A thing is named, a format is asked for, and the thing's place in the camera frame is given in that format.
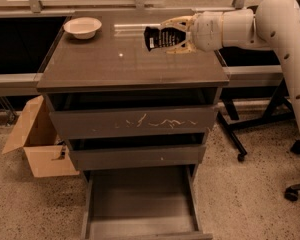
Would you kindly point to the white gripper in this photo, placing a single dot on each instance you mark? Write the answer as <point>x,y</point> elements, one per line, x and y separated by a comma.
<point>206,31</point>

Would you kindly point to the grey drawer cabinet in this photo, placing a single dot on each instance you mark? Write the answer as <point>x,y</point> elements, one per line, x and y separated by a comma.
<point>116,59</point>

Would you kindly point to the black standing desk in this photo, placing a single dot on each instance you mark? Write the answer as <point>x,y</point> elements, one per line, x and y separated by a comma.
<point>255,73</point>

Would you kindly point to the grey middle drawer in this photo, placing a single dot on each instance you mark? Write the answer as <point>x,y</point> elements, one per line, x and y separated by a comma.
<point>138,151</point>

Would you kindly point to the grey open bottom drawer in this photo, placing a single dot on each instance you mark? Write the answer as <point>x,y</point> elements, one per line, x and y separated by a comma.
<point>154,203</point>

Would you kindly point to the black rxbar chocolate bar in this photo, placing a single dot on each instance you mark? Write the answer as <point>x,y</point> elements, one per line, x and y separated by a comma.
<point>168,38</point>

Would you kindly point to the white bowl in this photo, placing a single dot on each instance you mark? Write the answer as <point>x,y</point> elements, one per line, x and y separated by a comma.
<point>82,28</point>

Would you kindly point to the grey top drawer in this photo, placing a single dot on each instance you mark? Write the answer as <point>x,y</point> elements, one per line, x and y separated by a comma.
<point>132,113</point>

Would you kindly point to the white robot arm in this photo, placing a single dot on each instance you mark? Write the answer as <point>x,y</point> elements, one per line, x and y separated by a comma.
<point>275,24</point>

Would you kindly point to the open cardboard box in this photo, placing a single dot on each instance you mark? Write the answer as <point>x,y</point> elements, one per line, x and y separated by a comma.
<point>34,132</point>

